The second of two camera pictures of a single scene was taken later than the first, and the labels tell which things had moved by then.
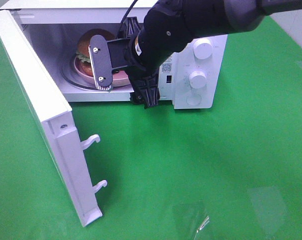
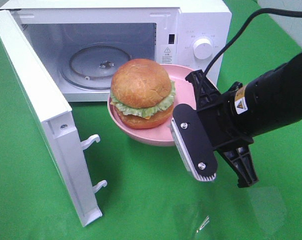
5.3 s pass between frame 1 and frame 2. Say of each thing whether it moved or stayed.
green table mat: stayed
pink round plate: moved
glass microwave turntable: moved
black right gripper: moved
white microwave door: stayed
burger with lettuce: moved
